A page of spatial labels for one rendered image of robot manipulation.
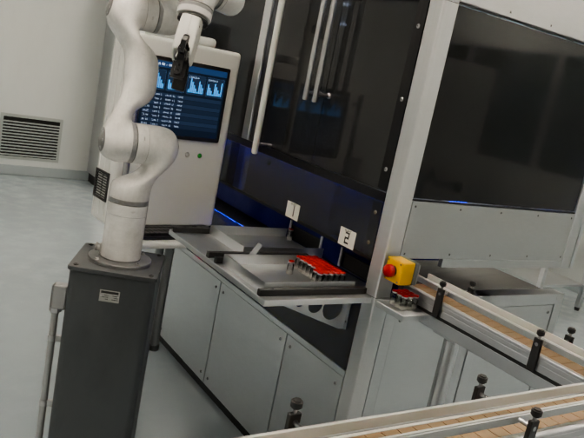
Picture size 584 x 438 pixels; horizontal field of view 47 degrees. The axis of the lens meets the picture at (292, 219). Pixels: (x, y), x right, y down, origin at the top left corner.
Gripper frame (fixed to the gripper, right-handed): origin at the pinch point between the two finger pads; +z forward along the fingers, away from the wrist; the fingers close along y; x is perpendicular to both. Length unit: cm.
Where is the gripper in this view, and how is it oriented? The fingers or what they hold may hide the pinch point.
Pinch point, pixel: (177, 80)
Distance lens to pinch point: 165.7
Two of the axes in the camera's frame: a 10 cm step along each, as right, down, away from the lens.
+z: -2.1, 9.7, -1.3
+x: 9.7, 2.3, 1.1
